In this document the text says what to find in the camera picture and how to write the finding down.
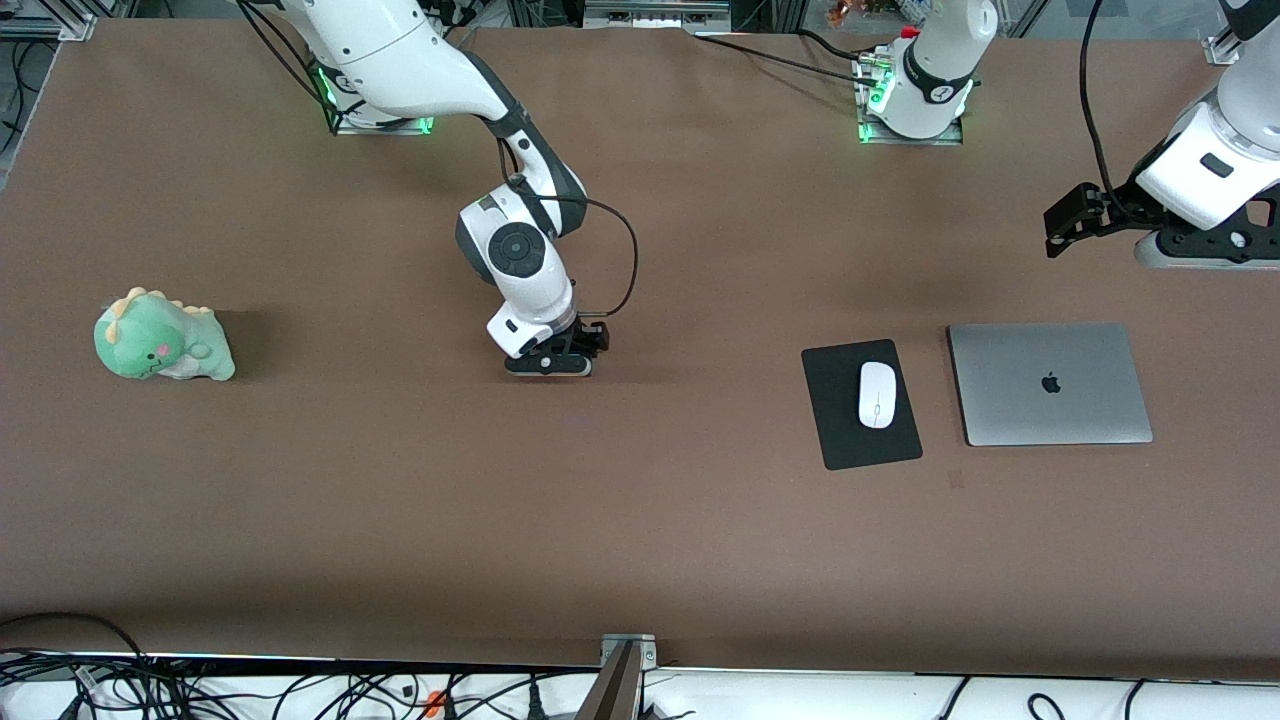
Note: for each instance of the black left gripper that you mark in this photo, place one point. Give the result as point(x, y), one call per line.
point(1118, 212)

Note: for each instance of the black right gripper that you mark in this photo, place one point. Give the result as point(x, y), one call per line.
point(587, 336)

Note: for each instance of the white computer mouse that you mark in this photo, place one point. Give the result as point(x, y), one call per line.
point(876, 395)

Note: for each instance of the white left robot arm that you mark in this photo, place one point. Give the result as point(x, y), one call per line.
point(930, 70)

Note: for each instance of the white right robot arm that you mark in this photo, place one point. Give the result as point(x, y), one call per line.
point(400, 50)

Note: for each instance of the black mouse pad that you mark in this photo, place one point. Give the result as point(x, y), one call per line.
point(835, 420)

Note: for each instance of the grey closed laptop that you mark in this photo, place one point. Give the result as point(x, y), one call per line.
point(1050, 384)

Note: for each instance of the green dinosaur plush toy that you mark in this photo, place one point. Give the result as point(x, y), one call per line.
point(160, 340)

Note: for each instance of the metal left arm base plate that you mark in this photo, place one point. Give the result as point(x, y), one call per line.
point(872, 132)

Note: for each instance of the aluminium frame profile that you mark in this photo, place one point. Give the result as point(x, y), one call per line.
point(655, 12)
point(60, 22)
point(1222, 50)

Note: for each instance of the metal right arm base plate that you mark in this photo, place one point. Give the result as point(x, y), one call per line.
point(415, 126)

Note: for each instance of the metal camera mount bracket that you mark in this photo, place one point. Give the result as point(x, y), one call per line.
point(626, 680)

